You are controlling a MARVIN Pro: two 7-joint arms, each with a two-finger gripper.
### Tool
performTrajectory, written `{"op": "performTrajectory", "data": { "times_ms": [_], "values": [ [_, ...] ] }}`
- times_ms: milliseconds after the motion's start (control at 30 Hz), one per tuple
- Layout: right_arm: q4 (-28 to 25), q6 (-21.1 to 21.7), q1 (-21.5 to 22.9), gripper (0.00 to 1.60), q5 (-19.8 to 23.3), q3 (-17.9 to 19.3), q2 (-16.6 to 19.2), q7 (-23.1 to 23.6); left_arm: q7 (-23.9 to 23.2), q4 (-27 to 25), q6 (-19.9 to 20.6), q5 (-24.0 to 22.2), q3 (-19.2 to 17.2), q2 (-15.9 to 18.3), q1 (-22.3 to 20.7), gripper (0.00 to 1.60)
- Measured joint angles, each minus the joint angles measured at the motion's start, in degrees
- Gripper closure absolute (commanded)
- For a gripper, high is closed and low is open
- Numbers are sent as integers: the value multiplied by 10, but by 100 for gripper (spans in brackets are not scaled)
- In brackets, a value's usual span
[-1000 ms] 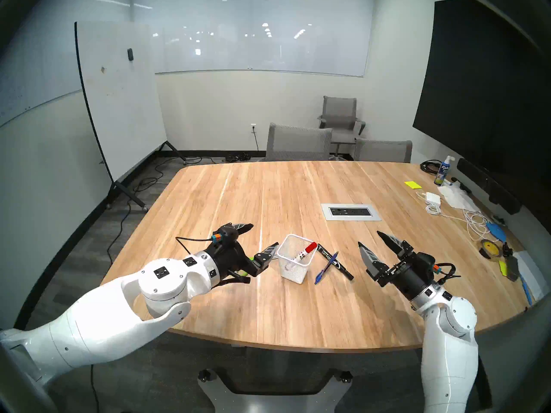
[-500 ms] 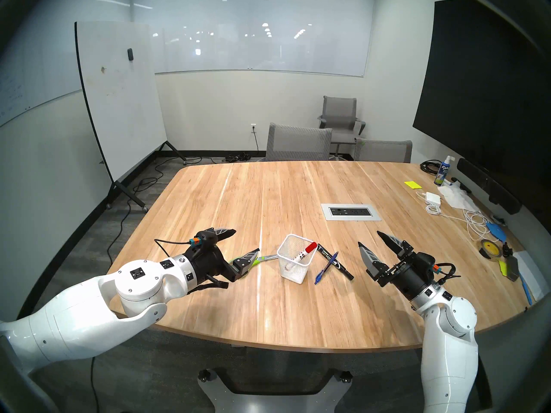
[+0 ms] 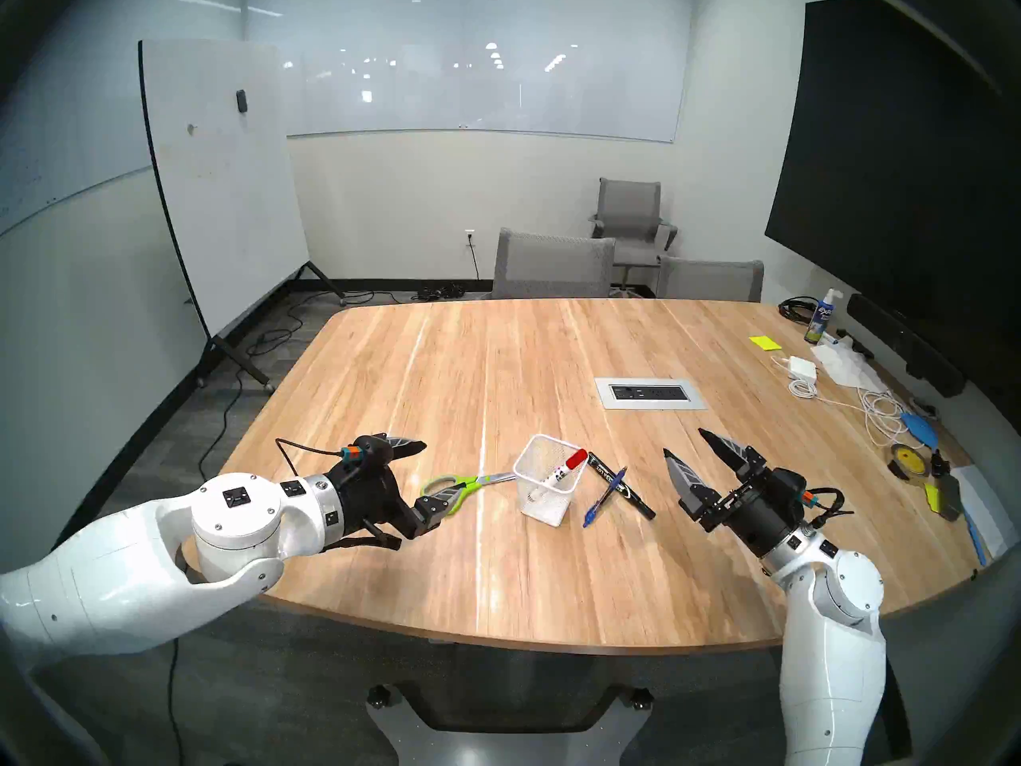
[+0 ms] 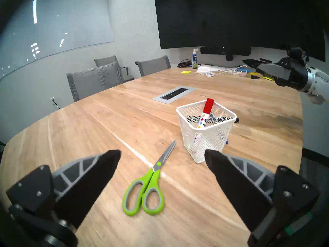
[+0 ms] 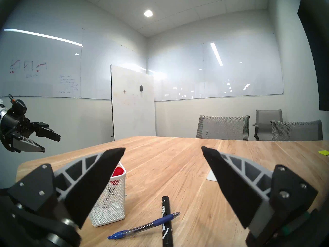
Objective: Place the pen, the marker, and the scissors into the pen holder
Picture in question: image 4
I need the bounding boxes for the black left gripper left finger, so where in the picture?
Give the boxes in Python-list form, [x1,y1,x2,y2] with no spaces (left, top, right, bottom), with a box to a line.
[6,149,122,228]

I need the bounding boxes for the red capped white marker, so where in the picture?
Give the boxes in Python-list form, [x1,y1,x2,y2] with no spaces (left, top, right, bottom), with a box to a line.
[190,98,214,154]

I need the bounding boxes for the grey mesh office chair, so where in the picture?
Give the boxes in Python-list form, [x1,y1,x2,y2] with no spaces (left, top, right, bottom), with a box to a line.
[66,61,125,102]
[135,55,172,77]

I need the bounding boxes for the grey office chair with armrests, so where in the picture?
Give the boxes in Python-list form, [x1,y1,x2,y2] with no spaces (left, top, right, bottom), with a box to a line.
[94,55,129,81]

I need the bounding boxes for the green handled scissors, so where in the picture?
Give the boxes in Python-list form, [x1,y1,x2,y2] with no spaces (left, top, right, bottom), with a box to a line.
[122,140,177,216]

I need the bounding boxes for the white crumpled tissue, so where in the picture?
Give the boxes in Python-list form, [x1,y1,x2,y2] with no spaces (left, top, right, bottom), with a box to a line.
[197,65,219,75]

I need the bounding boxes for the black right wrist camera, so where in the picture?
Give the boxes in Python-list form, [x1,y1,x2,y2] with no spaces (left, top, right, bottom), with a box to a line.
[287,47,304,60]

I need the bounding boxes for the large black wall screen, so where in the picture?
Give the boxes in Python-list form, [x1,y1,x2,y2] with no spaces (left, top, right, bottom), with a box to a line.
[154,0,327,63]

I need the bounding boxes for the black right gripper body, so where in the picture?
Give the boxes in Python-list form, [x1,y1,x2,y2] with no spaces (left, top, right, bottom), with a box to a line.
[274,57,309,91]

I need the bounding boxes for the black permanent marker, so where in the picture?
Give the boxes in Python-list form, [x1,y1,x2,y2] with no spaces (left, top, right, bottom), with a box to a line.
[187,116,239,124]

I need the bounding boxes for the grey table power outlet box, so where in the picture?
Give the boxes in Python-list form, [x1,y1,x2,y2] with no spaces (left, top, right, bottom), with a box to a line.
[152,86,196,104]

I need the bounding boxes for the wide glass wall whiteboard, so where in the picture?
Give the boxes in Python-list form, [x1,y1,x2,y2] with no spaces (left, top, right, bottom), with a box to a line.
[0,0,114,81]

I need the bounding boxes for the white wire mesh pen holder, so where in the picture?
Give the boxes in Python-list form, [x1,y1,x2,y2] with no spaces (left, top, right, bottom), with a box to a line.
[176,100,237,164]

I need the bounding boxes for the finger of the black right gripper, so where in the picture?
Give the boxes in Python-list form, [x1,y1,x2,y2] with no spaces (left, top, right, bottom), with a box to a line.
[242,58,271,69]
[257,63,292,81]

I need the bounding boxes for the black video sound bar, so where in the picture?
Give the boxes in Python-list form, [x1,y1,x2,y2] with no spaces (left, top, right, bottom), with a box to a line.
[200,46,252,61]

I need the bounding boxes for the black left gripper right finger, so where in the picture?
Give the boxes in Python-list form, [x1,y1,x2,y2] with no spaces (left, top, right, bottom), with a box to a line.
[204,149,321,233]

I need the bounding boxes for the blue ballpoint pen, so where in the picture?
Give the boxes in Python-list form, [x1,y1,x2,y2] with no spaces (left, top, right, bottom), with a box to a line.
[208,114,229,144]

